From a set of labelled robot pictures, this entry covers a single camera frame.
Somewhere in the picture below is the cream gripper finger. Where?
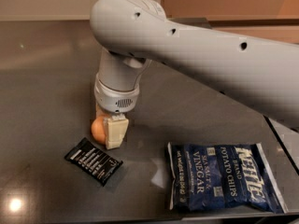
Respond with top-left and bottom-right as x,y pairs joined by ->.
104,114 -> 129,149
95,104 -> 110,118

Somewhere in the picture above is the orange fruit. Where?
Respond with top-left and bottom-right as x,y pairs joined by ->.
91,116 -> 106,145

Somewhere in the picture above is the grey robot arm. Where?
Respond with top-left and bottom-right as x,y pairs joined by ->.
90,0 -> 299,130

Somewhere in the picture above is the black rxbar chocolate wrapper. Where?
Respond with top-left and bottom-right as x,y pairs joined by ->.
64,138 -> 122,186

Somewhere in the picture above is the blue kettle chips bag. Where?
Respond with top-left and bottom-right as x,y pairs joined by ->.
167,143 -> 287,214

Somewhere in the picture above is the grey side table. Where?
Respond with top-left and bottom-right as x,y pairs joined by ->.
265,117 -> 299,174

